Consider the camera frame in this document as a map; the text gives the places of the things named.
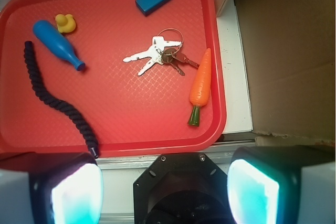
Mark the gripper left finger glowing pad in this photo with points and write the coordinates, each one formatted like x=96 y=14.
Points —
x=50 y=188

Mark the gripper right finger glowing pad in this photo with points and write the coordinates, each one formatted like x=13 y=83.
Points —
x=282 y=184

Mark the yellow rubber duck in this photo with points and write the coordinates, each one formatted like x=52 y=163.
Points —
x=65 y=23

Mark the orange plastic carrot toy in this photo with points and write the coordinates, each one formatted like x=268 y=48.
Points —
x=201 y=88

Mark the blue plastic bottle toy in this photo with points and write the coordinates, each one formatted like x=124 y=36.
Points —
x=56 y=43

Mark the brown cardboard box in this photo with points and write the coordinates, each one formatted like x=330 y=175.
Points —
x=289 y=49

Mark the red plastic tray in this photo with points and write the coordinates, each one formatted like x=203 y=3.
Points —
x=130 y=115

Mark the silver key bunch on ring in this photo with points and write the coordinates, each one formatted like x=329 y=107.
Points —
x=163 y=52

